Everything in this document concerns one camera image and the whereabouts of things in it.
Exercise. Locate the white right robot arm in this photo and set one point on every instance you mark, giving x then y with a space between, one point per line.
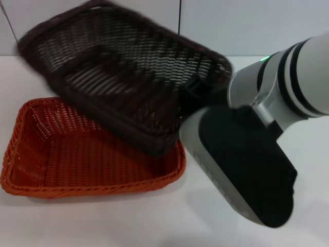
290 79

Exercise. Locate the orange woven plastic basket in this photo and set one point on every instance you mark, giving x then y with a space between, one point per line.
77 164

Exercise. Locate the dark brown woven basket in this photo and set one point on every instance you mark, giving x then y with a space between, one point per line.
123 67

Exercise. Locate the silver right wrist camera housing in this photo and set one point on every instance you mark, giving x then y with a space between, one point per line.
231 164

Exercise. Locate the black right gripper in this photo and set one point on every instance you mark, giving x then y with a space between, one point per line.
205 103

